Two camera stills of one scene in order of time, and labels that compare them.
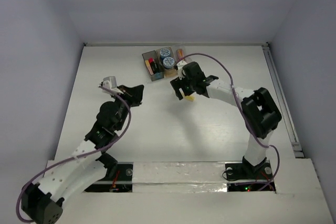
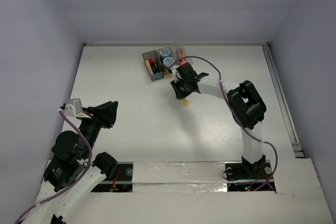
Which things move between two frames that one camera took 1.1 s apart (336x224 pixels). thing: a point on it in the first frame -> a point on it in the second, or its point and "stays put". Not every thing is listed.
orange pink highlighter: (149, 67) stays put
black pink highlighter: (154, 66) stays put
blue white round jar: (168, 62) stays put
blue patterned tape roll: (165, 53) stays put
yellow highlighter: (190, 98) -> (185, 102)
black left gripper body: (128, 95) -> (100, 116)
